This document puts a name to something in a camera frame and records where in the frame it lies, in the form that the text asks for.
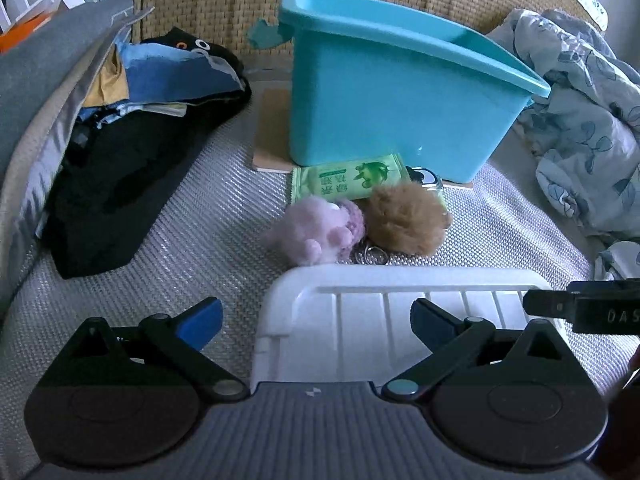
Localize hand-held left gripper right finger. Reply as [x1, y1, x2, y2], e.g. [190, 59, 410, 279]
[381, 297, 586, 403]

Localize green snack packet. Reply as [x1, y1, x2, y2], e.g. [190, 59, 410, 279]
[290, 153, 411, 206]

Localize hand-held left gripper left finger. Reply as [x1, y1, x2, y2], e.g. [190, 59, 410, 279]
[55, 296, 251, 403]

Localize pink plush toy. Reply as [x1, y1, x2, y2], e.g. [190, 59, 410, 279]
[265, 196, 367, 266]

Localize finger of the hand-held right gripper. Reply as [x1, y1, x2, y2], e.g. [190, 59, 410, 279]
[521, 287, 577, 319]

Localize orange box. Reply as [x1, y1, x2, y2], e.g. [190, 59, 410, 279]
[0, 10, 53, 53]

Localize yellow cloth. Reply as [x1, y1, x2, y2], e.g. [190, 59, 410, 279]
[82, 52, 131, 108]

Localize grey padded bolster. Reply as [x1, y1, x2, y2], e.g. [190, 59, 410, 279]
[0, 0, 156, 311]

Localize black printed shirt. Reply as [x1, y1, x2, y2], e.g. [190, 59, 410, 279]
[137, 26, 246, 81]

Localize brown plush ball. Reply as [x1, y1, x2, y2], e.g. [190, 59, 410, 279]
[362, 180, 453, 256]

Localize black clothes pile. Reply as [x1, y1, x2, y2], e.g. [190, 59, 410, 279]
[42, 77, 253, 279]

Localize blue cloth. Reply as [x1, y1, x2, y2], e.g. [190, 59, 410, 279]
[82, 42, 241, 111]

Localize floral blue white duvet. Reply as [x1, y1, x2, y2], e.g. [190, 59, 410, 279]
[487, 8, 640, 281]

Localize teal plastic bin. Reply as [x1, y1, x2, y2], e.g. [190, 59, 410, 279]
[248, 0, 552, 184]

